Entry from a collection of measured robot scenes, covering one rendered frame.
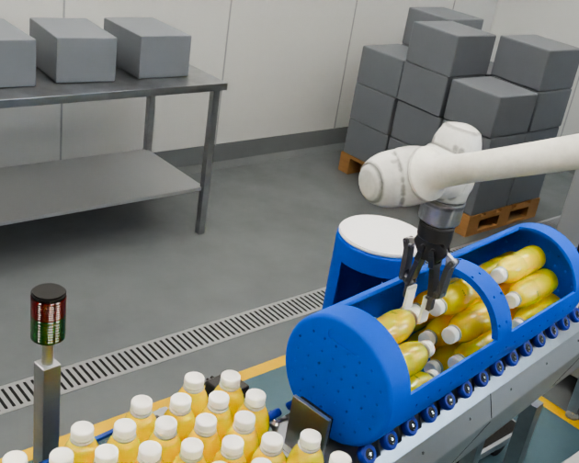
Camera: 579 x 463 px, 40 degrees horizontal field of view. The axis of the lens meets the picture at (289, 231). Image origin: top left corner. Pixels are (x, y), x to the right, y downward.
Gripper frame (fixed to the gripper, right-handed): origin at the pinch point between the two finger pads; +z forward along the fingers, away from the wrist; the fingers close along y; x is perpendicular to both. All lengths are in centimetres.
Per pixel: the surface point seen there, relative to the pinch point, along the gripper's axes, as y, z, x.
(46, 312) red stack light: 33, -4, 71
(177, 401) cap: 12, 9, 56
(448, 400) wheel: -10.5, 22.4, -6.2
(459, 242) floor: 139, 118, -281
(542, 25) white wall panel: 233, 12, -504
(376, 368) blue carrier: -9.0, 1.7, 25.1
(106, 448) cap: 9, 9, 74
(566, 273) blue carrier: -8, 6, -61
